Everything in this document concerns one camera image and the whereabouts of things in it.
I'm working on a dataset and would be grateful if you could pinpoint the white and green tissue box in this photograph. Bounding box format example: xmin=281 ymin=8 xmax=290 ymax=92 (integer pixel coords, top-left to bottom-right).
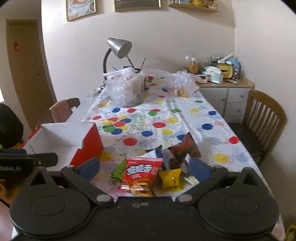
xmin=203 ymin=66 xmax=223 ymax=84

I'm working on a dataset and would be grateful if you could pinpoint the white and navy snack packet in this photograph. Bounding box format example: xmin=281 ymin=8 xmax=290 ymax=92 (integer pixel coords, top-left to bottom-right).
xmin=145 ymin=145 xmax=164 ymax=158

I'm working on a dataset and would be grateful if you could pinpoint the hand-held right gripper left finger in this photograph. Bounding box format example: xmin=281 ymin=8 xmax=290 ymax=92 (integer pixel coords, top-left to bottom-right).
xmin=23 ymin=157 xmax=115 ymax=205

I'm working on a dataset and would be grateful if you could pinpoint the colourful framed picture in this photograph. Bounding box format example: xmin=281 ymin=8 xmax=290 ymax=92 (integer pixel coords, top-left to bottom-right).
xmin=66 ymin=0 xmax=96 ymax=22

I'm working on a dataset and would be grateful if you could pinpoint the light wooden chair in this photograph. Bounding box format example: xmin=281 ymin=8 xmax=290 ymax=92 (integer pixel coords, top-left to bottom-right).
xmin=228 ymin=90 xmax=287 ymax=165

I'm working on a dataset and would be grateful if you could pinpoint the large clear plastic bag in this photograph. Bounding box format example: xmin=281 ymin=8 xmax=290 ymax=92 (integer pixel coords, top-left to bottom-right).
xmin=103 ymin=68 xmax=148 ymax=107

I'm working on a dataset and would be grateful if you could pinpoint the black bag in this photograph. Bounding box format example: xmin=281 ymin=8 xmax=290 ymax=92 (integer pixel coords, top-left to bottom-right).
xmin=0 ymin=103 xmax=24 ymax=149

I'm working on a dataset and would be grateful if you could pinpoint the gold framed picture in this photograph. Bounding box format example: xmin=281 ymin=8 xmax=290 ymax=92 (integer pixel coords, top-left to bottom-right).
xmin=114 ymin=0 xmax=162 ymax=12

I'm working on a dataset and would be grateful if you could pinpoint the dark brown snack packet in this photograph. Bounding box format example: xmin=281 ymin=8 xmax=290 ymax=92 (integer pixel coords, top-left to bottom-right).
xmin=162 ymin=148 xmax=184 ymax=172

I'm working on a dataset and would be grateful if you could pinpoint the balloon print tablecloth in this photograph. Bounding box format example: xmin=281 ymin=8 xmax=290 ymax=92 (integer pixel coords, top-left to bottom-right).
xmin=82 ymin=68 xmax=285 ymax=241

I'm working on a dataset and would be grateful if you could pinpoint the green snack packet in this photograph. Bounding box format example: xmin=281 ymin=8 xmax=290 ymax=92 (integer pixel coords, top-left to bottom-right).
xmin=110 ymin=159 xmax=127 ymax=183

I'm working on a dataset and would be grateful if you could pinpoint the red and white cardboard box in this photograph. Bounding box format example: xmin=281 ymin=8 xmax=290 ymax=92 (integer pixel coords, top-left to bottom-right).
xmin=22 ymin=122 xmax=104 ymax=166

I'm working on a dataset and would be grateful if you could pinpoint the red snack bag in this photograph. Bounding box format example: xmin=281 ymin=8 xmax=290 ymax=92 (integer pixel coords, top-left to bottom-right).
xmin=117 ymin=156 xmax=164 ymax=197

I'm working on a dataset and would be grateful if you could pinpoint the yellow box container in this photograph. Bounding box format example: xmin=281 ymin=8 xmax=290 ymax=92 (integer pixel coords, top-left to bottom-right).
xmin=216 ymin=63 xmax=234 ymax=79

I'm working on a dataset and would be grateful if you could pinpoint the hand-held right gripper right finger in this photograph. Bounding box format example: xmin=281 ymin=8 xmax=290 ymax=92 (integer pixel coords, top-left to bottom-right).
xmin=175 ymin=158 xmax=265 ymax=205

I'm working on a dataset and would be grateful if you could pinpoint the small clear plastic bag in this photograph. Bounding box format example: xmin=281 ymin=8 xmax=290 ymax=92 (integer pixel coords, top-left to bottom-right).
xmin=162 ymin=71 xmax=201 ymax=98

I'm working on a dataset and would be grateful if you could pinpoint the yellow snack packet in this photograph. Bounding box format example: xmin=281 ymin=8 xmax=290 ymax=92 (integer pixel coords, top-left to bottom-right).
xmin=158 ymin=168 xmax=186 ymax=193

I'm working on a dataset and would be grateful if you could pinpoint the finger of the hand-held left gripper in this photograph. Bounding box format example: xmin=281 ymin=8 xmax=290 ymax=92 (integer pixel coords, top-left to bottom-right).
xmin=0 ymin=149 xmax=28 ymax=156
xmin=32 ymin=152 xmax=59 ymax=167

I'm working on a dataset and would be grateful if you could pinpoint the dark wooden chair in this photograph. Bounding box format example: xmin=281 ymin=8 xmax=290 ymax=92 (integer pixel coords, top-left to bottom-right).
xmin=36 ymin=98 xmax=81 ymax=130

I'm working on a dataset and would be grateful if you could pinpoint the clear glass jar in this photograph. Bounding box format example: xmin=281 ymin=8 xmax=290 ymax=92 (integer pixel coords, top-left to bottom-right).
xmin=185 ymin=52 xmax=211 ymax=70

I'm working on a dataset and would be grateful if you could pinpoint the wooden wall shelf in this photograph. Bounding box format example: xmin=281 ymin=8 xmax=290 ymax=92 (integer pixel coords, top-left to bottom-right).
xmin=168 ymin=0 xmax=220 ymax=13

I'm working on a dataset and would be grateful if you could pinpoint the pink cloth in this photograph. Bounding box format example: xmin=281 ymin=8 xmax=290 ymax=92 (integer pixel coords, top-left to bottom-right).
xmin=50 ymin=100 xmax=73 ymax=123

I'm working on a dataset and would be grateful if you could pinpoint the white corner cabinet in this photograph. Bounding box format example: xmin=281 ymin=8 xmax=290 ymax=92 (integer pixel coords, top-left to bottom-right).
xmin=199 ymin=76 xmax=255 ymax=123

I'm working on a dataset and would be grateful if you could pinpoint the silver desk lamp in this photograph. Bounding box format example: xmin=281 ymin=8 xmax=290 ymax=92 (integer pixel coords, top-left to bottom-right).
xmin=102 ymin=37 xmax=133 ymax=77

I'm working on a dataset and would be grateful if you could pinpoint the cream snack packet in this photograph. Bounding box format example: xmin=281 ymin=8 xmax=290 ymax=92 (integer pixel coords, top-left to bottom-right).
xmin=184 ymin=176 xmax=200 ymax=186

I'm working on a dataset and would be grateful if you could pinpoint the wooden door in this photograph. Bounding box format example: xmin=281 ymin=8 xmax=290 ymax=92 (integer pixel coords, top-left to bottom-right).
xmin=6 ymin=19 xmax=57 ymax=123

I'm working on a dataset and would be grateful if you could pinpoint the red-brown snack bag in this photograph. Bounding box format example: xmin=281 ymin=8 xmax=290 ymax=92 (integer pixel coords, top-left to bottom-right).
xmin=168 ymin=132 xmax=201 ymax=163

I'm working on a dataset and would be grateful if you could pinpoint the orange drink bottle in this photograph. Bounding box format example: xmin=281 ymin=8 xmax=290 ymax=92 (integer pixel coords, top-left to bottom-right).
xmin=189 ymin=58 xmax=199 ymax=75

